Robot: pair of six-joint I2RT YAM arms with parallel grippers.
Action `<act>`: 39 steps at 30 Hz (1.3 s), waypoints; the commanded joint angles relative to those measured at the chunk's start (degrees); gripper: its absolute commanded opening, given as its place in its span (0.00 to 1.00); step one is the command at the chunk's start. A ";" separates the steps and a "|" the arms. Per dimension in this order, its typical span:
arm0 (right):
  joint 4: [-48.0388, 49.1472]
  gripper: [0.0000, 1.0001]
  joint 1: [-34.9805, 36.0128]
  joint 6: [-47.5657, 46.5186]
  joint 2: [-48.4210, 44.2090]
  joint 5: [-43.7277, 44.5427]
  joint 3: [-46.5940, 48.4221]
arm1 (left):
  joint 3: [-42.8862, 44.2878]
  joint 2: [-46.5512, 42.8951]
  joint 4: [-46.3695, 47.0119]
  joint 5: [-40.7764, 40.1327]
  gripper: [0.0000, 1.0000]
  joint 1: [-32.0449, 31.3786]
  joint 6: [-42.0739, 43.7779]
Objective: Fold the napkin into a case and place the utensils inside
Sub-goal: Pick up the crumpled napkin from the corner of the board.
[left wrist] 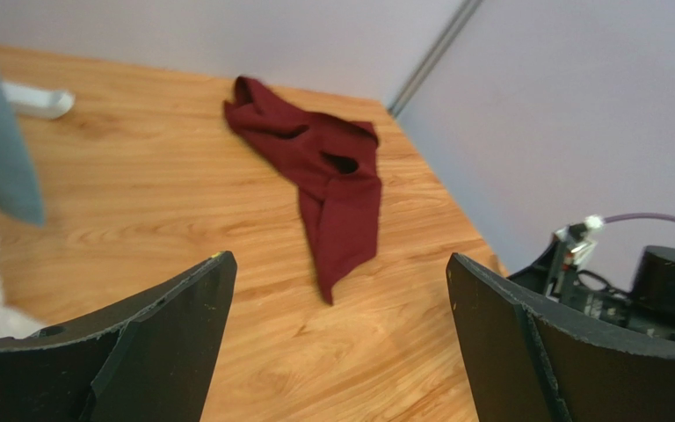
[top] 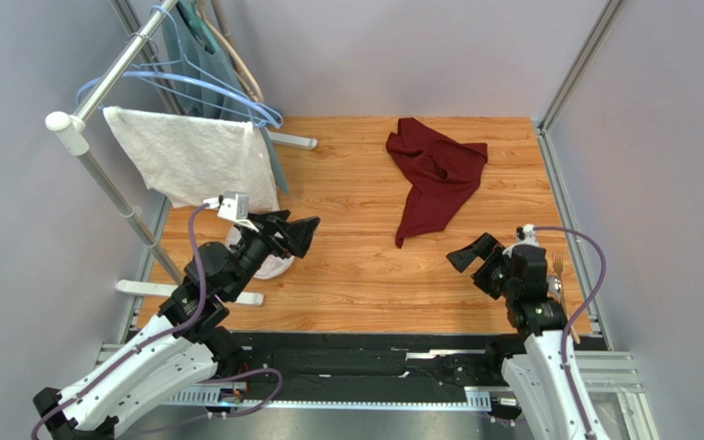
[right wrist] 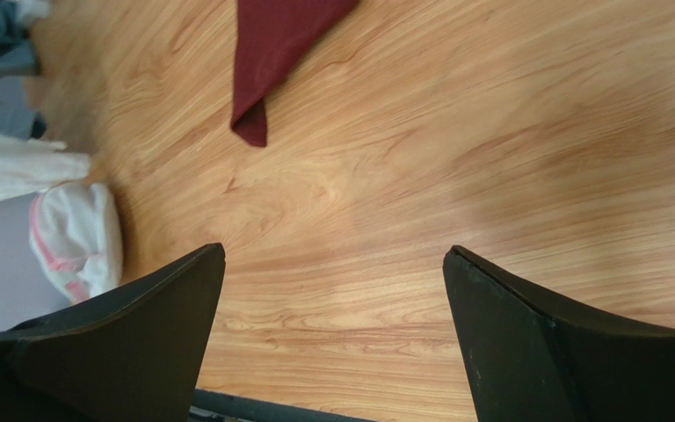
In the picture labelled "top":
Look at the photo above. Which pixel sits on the wooden handled spoon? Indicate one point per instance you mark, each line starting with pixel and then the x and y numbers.
pixel 555 288

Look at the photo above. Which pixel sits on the white towel on rack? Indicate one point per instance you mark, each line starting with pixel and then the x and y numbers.
pixel 179 161

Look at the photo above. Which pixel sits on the wooden handled fork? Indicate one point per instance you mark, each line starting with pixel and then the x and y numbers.
pixel 558 266

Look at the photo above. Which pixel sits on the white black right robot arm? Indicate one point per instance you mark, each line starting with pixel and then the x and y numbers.
pixel 539 361

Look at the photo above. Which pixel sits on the metal clothes drying rack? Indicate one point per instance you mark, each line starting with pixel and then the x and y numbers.
pixel 135 94

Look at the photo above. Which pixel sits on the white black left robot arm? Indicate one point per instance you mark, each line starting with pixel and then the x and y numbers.
pixel 183 343

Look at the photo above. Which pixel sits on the white mesh laundry bag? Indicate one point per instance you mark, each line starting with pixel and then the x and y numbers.
pixel 270 267

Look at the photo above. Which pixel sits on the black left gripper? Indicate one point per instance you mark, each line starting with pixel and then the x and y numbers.
pixel 300 232

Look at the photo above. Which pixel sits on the dark red cloth napkin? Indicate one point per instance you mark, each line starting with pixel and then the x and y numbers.
pixel 443 174

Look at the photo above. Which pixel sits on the teal garment on hanger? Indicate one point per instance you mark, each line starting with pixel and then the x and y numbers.
pixel 218 117

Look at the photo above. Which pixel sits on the blue wire hanger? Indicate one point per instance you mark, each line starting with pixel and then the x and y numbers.
pixel 89 97

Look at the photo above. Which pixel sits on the beige wooden hanger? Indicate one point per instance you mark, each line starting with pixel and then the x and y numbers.
pixel 213 16

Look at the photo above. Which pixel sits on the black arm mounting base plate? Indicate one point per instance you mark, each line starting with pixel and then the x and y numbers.
pixel 357 370

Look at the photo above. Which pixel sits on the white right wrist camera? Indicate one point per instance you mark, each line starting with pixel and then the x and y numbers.
pixel 525 236

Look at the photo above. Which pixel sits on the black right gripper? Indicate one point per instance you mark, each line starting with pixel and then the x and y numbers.
pixel 486 266

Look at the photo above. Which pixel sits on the aluminium frame rail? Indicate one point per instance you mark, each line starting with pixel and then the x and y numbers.
pixel 344 371

